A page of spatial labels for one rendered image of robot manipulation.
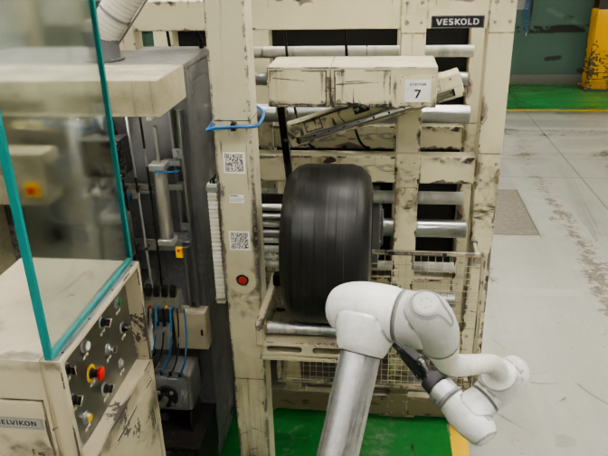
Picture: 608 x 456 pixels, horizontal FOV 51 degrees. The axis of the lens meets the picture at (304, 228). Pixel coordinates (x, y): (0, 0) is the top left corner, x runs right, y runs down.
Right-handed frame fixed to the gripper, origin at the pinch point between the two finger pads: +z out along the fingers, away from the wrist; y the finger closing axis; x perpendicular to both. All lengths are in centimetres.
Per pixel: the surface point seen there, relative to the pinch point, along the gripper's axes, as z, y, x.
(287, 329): 33.0, 15.6, -21.1
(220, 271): 62, 4, -29
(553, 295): 25, 192, 172
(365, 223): 28.4, -24.4, 12.0
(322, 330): 24.5, 15.5, -11.5
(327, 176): 50, -28, 14
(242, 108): 76, -49, 0
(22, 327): 49, -46, -89
